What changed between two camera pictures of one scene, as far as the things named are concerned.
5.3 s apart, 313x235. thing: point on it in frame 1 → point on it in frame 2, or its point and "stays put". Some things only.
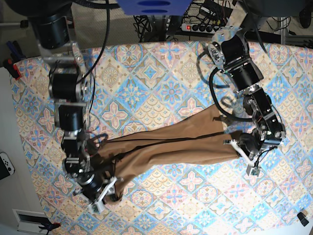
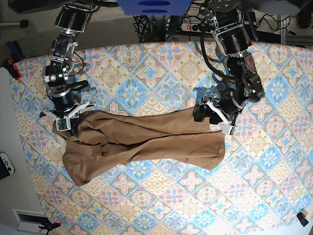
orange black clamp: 49,226 stays put
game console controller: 7,167 stays put
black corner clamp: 301,217 stays put
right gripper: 250,145 → 228,104
